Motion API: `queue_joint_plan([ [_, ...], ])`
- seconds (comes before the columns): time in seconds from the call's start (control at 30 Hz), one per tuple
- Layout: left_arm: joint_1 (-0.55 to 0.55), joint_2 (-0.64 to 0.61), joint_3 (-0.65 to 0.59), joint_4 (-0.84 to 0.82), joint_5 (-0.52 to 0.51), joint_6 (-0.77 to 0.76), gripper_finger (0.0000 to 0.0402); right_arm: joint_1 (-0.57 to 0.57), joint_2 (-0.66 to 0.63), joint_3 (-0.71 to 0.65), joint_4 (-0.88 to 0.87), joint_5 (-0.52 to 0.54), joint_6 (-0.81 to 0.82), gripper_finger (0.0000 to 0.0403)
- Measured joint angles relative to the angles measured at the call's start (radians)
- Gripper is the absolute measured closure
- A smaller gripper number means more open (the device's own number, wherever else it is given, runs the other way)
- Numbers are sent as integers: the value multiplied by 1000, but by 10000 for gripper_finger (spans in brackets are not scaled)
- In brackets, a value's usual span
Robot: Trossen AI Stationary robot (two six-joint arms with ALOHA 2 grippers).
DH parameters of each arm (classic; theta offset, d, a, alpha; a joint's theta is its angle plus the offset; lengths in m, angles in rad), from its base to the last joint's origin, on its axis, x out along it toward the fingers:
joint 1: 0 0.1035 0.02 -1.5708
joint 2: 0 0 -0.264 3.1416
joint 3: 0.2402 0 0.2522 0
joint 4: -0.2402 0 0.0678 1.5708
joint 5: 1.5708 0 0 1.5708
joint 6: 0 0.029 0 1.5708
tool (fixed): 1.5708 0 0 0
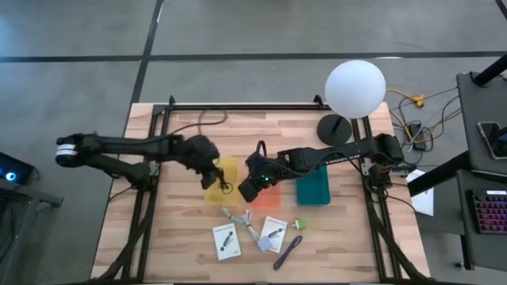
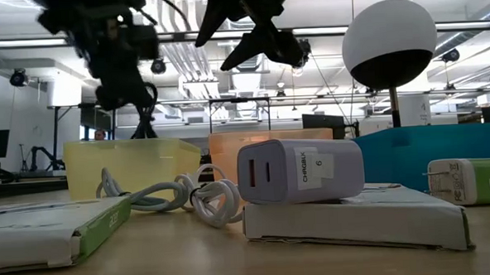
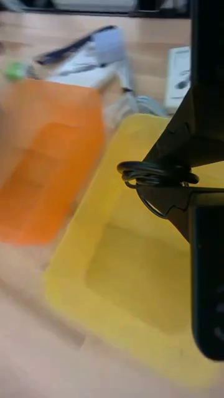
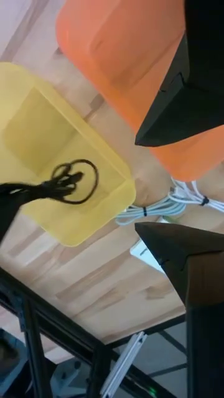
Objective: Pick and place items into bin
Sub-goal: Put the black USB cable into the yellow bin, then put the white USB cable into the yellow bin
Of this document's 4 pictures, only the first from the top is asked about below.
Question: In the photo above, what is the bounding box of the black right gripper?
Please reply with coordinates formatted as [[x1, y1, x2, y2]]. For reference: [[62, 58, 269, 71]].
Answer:
[[237, 152, 287, 203]]

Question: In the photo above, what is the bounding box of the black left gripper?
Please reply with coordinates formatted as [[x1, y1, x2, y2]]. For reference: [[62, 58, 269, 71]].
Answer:
[[173, 134, 221, 190]]

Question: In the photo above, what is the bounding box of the black usb cable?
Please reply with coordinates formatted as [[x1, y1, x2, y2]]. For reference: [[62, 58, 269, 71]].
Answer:
[[215, 165, 234, 196]]

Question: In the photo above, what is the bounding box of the light blue cable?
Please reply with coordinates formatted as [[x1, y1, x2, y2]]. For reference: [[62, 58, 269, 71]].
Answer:
[[220, 205, 245, 226]]

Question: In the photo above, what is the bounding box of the white cable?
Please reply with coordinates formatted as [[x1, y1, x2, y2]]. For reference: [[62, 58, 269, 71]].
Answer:
[[239, 208, 261, 242]]

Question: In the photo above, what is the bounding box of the white card reader box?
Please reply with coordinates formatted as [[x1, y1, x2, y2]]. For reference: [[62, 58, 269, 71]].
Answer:
[[212, 222, 242, 262], [259, 215, 289, 254]]

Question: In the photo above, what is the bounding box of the yellow plastic bin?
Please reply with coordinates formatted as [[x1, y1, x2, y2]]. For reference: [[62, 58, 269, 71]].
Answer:
[[204, 157, 241, 207]]

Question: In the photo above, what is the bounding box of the orange plastic bin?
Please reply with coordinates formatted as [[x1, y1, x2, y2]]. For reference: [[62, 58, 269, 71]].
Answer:
[[247, 180, 282, 211]]

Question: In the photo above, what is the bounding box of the blue plastic bin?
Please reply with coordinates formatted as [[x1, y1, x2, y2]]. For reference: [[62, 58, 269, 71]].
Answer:
[[295, 165, 332, 207]]

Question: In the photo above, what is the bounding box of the purple pen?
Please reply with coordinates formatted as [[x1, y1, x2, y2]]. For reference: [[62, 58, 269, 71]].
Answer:
[[273, 234, 304, 272]]

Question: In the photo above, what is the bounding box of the black round lamp base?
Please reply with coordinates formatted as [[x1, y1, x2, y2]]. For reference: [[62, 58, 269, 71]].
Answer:
[[316, 113, 353, 146]]

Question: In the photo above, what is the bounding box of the white globe lamp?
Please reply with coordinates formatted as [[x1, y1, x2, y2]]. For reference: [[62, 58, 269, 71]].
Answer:
[[324, 59, 387, 120]]

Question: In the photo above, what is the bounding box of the black power adapter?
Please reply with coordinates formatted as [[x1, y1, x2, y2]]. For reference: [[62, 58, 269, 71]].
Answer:
[[407, 122, 428, 151]]

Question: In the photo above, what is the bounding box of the white paper sheet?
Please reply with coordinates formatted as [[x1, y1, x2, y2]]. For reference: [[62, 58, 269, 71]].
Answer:
[[406, 169, 436, 217]]

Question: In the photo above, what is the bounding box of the grey side stand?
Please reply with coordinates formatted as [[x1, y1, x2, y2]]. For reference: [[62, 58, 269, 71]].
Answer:
[[0, 180, 64, 285]]

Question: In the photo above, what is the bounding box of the black device with blue light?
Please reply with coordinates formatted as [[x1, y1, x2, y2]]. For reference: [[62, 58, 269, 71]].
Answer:
[[0, 152, 36, 186]]

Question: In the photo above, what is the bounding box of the dark grey keyboard desk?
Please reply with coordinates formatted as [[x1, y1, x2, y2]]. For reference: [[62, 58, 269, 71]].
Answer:
[[455, 169, 507, 274]]

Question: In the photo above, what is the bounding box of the backlit keyboard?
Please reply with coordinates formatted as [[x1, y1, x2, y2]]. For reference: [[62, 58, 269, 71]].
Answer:
[[471, 189, 507, 235]]

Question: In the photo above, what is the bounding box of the smartphone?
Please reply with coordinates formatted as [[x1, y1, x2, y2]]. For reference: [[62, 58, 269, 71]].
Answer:
[[477, 121, 507, 161]]

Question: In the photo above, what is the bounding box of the black monitor pole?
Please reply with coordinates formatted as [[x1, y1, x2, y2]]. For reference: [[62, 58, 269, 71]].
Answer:
[[473, 53, 507, 88]]

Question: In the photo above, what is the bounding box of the dark cable on table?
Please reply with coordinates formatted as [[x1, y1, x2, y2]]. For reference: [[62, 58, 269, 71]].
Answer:
[[170, 109, 229, 138]]

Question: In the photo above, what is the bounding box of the yellow floor cable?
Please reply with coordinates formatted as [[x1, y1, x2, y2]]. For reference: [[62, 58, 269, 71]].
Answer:
[[386, 89, 427, 144]]

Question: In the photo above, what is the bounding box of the black floor cable tangle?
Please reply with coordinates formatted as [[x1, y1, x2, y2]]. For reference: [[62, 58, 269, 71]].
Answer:
[[390, 85, 463, 159]]

